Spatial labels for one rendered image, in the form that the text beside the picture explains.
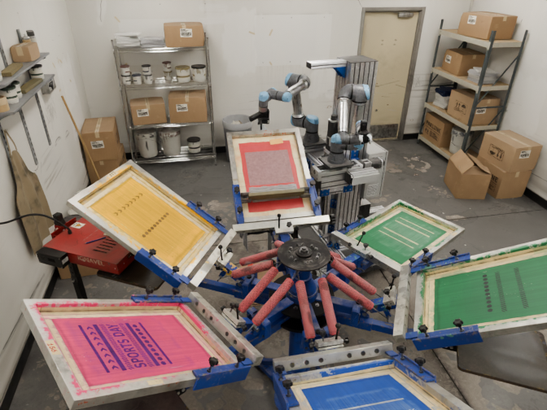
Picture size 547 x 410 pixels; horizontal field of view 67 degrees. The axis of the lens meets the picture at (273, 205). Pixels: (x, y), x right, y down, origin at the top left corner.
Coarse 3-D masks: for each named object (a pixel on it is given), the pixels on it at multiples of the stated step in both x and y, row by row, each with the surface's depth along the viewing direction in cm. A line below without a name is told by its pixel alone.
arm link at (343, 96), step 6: (348, 84) 319; (342, 90) 317; (348, 90) 316; (342, 96) 316; (348, 96) 317; (342, 102) 316; (342, 108) 315; (342, 114) 314; (342, 120) 313; (342, 126) 312; (342, 132) 311; (336, 138) 310; (342, 138) 310; (348, 138) 310; (348, 144) 313
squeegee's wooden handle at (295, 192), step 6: (258, 192) 293; (264, 192) 294; (270, 192) 294; (276, 192) 295; (282, 192) 296; (288, 192) 296; (294, 192) 297; (300, 192) 298; (252, 198) 295; (258, 198) 297; (264, 198) 298
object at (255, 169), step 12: (240, 144) 324; (252, 144) 325; (264, 144) 326; (252, 156) 320; (264, 156) 321; (252, 168) 314; (264, 168) 316; (252, 180) 310; (264, 180) 311; (252, 204) 300; (264, 204) 301
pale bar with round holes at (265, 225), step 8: (312, 216) 291; (320, 216) 292; (328, 216) 293; (240, 224) 282; (248, 224) 283; (256, 224) 284; (264, 224) 284; (272, 224) 285; (280, 224) 286; (296, 224) 287; (304, 224) 288; (312, 224) 290; (320, 224) 293; (328, 224) 295; (240, 232) 283; (248, 232) 285
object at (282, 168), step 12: (276, 144) 328; (288, 144) 329; (276, 156) 322; (288, 156) 323; (276, 168) 317; (288, 168) 318; (276, 180) 312; (288, 180) 313; (276, 204) 302; (288, 204) 303; (300, 204) 305
